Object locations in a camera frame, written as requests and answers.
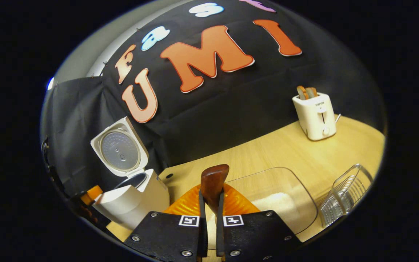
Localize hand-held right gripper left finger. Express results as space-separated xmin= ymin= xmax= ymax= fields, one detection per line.
xmin=124 ymin=184 xmax=208 ymax=262

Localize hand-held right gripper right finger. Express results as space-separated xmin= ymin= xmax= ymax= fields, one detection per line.
xmin=216 ymin=184 xmax=303 ymax=262

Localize white rice cooker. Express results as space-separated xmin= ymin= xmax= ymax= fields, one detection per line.
xmin=91 ymin=116 xmax=170 ymax=230

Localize brown wooden spoon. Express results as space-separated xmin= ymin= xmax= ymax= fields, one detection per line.
xmin=200 ymin=164 xmax=230 ymax=215

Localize metal wire chopstick holder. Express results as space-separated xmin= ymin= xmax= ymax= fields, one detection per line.
xmin=319 ymin=164 xmax=374 ymax=228

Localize clear plastic container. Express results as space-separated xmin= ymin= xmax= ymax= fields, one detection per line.
xmin=215 ymin=167 xmax=319 ymax=251

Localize black backdrop cloth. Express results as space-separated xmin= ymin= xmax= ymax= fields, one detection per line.
xmin=40 ymin=0 xmax=386 ymax=197

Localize white toaster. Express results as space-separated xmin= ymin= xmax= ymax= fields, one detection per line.
xmin=292 ymin=92 xmax=337 ymax=141

